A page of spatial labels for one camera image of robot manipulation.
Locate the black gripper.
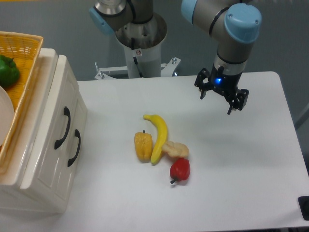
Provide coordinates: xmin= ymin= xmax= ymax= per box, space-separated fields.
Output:
xmin=194 ymin=66 xmax=249 ymax=115

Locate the white drawer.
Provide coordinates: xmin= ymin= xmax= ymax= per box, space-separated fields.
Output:
xmin=53 ymin=91 xmax=87 ymax=200
xmin=21 ymin=55 xmax=79 ymax=189

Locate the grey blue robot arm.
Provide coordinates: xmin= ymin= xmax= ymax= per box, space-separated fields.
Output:
xmin=89 ymin=0 xmax=262 ymax=111

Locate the white drawer cabinet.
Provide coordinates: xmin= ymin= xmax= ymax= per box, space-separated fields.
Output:
xmin=0 ymin=48 xmax=88 ymax=214

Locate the yellow banana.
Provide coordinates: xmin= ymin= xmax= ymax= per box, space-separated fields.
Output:
xmin=143 ymin=115 xmax=168 ymax=165

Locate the beige bread piece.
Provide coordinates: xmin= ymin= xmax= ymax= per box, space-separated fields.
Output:
xmin=162 ymin=141 xmax=189 ymax=158

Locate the red bell pepper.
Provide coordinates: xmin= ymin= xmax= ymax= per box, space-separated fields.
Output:
xmin=170 ymin=158 xmax=191 ymax=184

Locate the orange bell pepper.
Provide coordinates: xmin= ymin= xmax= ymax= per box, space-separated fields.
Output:
xmin=134 ymin=130 xmax=153 ymax=162

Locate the black corner device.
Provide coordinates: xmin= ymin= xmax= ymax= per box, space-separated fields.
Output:
xmin=298 ymin=196 xmax=309 ymax=221

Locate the yellow wicker basket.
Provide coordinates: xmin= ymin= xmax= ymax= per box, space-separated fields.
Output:
xmin=0 ymin=31 xmax=43 ymax=172

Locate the green bell pepper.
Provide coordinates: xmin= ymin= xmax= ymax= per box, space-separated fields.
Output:
xmin=0 ymin=55 xmax=20 ymax=88

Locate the white plate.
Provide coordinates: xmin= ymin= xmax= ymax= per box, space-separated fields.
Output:
xmin=0 ymin=87 xmax=14 ymax=145

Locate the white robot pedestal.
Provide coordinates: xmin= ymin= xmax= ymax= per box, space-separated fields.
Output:
xmin=95 ymin=13 xmax=181 ymax=80

